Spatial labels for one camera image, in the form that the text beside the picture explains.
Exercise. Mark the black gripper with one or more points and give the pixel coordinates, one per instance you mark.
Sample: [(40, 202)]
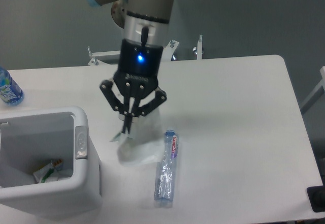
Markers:
[(136, 77)]

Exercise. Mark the white paper wrapper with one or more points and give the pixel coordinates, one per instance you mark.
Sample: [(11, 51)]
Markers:
[(144, 145)]

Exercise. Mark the crushed clear plastic bottle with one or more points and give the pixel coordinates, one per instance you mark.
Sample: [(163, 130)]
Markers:
[(166, 171)]

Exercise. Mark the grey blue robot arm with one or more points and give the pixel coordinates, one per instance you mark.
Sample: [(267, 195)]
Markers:
[(147, 23)]

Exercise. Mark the white trash can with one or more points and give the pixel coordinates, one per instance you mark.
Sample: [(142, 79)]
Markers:
[(29, 141)]

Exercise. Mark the green white wrapper in bin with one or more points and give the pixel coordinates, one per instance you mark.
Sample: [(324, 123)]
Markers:
[(45, 172)]

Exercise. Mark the blue labelled water bottle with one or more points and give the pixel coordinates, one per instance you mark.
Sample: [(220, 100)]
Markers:
[(11, 93)]

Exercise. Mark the black object at table edge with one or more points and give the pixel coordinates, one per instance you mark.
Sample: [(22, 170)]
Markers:
[(316, 198)]

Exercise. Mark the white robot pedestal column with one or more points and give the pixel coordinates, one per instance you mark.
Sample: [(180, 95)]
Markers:
[(118, 13)]

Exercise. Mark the white frame at right edge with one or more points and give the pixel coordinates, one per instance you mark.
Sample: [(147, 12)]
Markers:
[(314, 95)]

